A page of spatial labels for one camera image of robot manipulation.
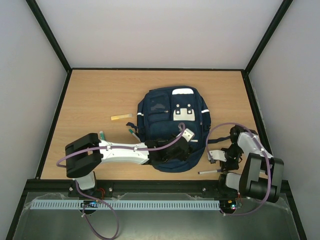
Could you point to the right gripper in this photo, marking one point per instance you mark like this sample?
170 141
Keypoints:
227 163

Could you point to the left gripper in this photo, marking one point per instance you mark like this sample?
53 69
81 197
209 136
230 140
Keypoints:
184 155

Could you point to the purple capped white pen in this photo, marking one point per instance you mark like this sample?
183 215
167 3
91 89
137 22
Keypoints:
209 171

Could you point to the navy blue backpack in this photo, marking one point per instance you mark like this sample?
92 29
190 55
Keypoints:
158 116

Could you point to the green capped white pen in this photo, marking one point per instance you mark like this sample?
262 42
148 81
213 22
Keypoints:
134 135

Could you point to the green whiteboard marker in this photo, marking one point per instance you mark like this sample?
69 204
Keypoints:
102 135

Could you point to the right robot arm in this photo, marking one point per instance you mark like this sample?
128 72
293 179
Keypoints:
248 168

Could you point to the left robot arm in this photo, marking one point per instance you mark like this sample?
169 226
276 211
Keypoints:
83 155

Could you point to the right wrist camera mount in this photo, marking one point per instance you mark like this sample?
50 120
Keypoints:
216 155

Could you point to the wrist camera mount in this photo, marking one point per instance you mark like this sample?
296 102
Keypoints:
216 155
187 134

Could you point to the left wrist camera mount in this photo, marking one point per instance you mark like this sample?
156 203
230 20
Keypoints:
187 134

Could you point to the black aluminium frame rail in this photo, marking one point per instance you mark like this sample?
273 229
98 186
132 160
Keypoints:
112 188

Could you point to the grey slotted cable duct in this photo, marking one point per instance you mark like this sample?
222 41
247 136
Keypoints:
157 205

